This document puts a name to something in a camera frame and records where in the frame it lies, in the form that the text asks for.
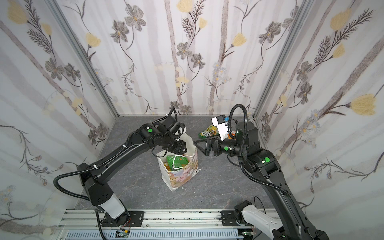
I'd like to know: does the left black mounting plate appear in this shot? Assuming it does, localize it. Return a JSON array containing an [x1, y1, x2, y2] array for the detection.
[[127, 211, 145, 228]]

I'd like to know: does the green snack packet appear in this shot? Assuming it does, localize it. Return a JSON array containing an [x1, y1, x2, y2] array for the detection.
[[167, 155, 189, 172]]

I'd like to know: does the right black corrugated cable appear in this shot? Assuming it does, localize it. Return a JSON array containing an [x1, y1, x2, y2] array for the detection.
[[227, 103, 291, 196]]

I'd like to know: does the white vented cable duct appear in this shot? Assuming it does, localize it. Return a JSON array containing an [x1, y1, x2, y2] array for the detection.
[[64, 229, 241, 240]]

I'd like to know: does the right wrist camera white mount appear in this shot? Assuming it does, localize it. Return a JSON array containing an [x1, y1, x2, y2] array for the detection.
[[212, 115, 229, 140]]

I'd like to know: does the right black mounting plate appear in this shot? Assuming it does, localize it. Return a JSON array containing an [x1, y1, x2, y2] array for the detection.
[[219, 210, 238, 227]]

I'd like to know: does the green Fox's candy bag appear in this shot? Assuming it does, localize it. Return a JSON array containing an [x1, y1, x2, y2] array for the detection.
[[198, 125, 220, 139]]

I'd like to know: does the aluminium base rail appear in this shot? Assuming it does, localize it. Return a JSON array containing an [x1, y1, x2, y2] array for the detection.
[[52, 208, 279, 240]]

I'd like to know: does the white cartoon paper gift bag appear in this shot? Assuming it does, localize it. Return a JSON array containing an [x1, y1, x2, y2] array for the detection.
[[157, 134, 200, 192]]

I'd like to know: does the black mounting plate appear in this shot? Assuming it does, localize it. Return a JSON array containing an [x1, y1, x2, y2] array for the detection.
[[127, 211, 145, 228], [219, 210, 238, 227]]

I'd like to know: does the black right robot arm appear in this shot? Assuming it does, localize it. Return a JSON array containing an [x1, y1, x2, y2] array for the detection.
[[194, 122, 329, 240]]

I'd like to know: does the yellow snack packet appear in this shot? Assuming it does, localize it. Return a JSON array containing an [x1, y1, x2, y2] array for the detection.
[[163, 162, 172, 172]]

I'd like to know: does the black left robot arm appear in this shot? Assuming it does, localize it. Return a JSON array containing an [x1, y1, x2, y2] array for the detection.
[[81, 116, 187, 221]]

